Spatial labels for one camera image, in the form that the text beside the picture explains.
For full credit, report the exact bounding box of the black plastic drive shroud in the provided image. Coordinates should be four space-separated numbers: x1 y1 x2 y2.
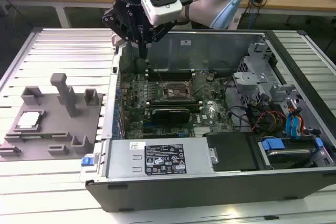
204 131 260 173

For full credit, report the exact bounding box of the grey parts rack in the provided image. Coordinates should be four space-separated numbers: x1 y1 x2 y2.
0 72 104 162

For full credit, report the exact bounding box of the CPU socket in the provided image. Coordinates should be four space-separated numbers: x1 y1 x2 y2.
162 81 194 101

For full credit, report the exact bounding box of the silver power supply with label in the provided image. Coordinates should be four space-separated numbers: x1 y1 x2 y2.
104 137 219 180

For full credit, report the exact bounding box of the green motherboard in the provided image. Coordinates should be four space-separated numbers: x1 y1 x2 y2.
119 70 237 140

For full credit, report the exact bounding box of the hard disk in blue carrier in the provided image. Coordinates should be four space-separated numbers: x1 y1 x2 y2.
258 136 325 169

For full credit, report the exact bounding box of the black and silver PC case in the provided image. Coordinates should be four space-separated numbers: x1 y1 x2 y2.
78 28 336 213

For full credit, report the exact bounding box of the blue case latch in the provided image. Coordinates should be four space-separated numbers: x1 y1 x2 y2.
81 156 95 167

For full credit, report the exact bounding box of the black RAM slot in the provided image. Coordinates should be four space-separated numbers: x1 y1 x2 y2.
145 74 195 82
145 99 204 105
145 68 195 76

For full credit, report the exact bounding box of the red yellow power wire bundle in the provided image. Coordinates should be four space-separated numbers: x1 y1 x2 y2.
251 110 287 132

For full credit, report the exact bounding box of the pale blue data wire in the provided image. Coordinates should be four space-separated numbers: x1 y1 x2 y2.
293 111 304 138
285 112 295 138

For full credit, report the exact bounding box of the green RAM stick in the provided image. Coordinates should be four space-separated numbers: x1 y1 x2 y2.
148 103 203 112
15 132 68 139

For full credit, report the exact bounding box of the black graphics card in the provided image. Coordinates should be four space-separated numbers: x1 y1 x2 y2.
150 107 192 125

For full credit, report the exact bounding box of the silver chipset heatsink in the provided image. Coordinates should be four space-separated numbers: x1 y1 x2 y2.
194 126 208 137

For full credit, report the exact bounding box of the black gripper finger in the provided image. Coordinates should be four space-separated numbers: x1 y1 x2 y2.
101 8 144 59
143 22 176 59

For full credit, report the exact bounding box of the silver CPU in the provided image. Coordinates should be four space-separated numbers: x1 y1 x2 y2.
15 110 45 131

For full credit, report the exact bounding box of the silver metal disk bay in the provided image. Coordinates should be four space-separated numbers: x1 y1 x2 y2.
232 41 279 109

